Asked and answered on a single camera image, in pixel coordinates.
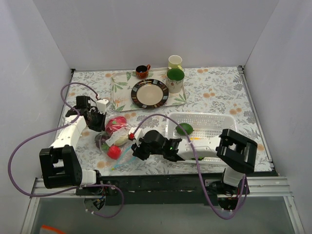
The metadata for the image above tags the white fake food roll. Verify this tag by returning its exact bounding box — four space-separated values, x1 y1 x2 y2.
114 135 128 147

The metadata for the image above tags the clear zip top bag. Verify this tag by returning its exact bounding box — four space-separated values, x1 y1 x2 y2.
95 116 135 171

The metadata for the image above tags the white perforated plastic basket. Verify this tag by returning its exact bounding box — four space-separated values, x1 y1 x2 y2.
169 112 238 166

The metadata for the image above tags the green fake vegetable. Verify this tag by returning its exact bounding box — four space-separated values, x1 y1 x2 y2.
175 123 194 136

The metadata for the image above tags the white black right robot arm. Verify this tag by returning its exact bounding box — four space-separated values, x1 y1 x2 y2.
95 112 257 194

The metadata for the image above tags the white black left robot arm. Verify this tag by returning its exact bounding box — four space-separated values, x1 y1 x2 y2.
39 96 110 195

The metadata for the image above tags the red fake fruit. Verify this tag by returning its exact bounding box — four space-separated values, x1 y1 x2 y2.
105 116 127 135

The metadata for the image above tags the small red fake strawberry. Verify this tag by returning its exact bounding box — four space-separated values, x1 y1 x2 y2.
107 145 121 160

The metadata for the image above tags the dark rimmed ceramic plate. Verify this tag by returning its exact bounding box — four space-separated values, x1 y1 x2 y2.
131 79 169 109

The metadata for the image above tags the small orange brown cup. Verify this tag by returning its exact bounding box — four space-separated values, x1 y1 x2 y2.
136 64 151 79

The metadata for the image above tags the floral mug green inside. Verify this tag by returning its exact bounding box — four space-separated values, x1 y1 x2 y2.
166 68 185 94

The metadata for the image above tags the pale yellow green mug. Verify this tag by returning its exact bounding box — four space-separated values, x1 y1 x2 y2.
168 55 183 70

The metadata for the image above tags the floral table mat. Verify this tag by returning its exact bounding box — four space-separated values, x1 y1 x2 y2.
63 67 273 176

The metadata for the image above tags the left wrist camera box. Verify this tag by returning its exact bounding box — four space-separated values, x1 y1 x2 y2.
96 99 110 114

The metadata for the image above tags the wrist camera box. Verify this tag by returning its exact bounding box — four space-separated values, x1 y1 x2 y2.
128 127 144 145
96 99 110 114

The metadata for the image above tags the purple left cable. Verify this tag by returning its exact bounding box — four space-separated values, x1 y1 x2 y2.
8 82 125 218

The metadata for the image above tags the purple cable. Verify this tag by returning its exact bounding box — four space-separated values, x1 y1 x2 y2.
8 82 125 218
127 114 249 220

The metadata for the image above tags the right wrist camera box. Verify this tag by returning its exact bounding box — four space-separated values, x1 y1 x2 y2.
128 127 144 145

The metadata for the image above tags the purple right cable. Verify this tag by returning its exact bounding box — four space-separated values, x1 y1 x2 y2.
127 114 249 220

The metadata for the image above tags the aluminium frame rail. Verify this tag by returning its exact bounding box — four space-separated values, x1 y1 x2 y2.
20 65 305 234

